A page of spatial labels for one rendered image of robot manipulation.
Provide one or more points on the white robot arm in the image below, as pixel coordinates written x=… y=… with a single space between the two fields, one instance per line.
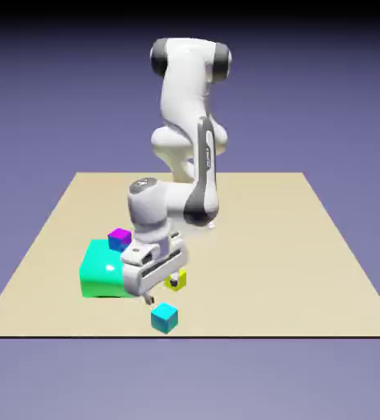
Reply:
x=183 y=98

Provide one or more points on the small purple cube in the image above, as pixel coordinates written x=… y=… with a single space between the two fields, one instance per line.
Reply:
x=119 y=235

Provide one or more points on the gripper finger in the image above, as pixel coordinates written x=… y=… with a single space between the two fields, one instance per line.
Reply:
x=174 y=281
x=149 y=299

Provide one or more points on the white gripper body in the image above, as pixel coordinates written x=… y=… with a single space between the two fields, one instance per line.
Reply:
x=133 y=279

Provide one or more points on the large green box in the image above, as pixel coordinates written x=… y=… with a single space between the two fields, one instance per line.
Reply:
x=97 y=272

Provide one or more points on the small yellow cube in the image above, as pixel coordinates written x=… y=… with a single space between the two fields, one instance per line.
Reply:
x=181 y=279

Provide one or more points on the small cyan cube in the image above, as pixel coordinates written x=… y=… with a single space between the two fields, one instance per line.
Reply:
x=164 y=316

